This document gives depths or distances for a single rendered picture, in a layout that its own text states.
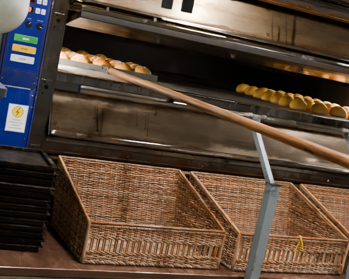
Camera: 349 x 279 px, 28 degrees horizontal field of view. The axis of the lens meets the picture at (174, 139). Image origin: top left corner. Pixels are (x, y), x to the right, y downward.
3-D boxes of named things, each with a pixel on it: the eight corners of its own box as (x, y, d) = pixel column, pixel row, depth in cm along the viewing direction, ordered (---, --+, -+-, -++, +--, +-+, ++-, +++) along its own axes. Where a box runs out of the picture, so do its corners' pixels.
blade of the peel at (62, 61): (157, 81, 333) (158, 76, 332) (45, 61, 308) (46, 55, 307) (129, 71, 364) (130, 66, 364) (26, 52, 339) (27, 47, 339)
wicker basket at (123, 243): (43, 220, 279) (55, 153, 276) (168, 229, 304) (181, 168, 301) (78, 264, 236) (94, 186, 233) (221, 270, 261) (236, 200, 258)
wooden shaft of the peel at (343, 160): (366, 174, 162) (369, 162, 162) (357, 173, 161) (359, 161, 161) (113, 74, 313) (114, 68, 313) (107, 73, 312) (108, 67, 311)
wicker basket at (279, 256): (174, 230, 305) (187, 169, 301) (278, 237, 331) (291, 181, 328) (230, 272, 263) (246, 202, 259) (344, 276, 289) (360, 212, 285)
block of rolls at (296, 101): (232, 91, 392) (234, 81, 392) (300, 103, 414) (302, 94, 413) (293, 109, 339) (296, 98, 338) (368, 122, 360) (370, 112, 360)
